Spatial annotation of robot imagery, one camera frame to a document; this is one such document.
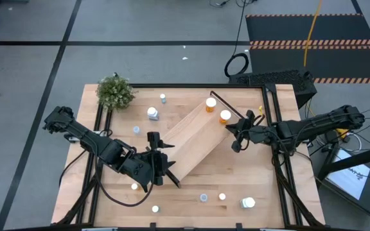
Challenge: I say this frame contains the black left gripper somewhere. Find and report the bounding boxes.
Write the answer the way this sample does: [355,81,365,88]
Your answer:
[129,131,177,194]

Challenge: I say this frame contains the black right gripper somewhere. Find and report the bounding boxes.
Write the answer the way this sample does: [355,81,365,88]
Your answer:
[225,110,272,153]

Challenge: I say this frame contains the orange pill bottle white cap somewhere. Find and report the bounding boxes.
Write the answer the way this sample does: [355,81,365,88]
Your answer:
[205,97,217,113]
[218,109,232,125]

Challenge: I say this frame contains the white medicine bottle blue band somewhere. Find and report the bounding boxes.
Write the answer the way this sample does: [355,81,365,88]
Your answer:
[146,107,159,121]

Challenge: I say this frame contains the large white medicine bottle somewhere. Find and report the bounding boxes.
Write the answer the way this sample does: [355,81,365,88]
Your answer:
[239,196,256,209]

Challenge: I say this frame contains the black perforated computer tower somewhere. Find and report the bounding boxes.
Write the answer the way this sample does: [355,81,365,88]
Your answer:
[229,69,318,110]

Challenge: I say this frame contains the green potted plant dark pot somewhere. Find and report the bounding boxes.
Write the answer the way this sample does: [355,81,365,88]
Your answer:
[95,73,138,112]

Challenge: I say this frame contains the black power adapter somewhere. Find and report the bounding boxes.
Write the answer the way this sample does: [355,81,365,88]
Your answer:
[324,129,340,144]

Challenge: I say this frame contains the black mat orange striped edges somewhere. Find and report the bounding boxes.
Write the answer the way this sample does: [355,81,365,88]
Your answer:
[245,13,370,85]

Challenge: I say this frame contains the white paper sheet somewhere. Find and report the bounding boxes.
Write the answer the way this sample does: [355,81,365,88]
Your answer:
[327,148,370,201]

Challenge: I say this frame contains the wooden shelf black metal frame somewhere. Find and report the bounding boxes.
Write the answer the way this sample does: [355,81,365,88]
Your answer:
[159,90,246,189]

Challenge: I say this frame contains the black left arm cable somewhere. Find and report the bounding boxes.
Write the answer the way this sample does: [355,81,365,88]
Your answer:
[94,153,156,208]

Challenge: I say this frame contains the black aluminium table frame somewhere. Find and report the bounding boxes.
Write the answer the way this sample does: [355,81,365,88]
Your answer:
[51,83,326,231]

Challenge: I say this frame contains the black coiled floor cable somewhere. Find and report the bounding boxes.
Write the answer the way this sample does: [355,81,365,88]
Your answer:
[224,0,253,78]

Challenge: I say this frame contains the thin black cable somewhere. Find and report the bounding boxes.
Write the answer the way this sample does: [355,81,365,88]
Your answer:
[58,149,88,187]

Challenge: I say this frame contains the yellow extension cable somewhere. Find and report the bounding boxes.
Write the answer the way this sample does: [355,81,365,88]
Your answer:
[303,0,350,139]

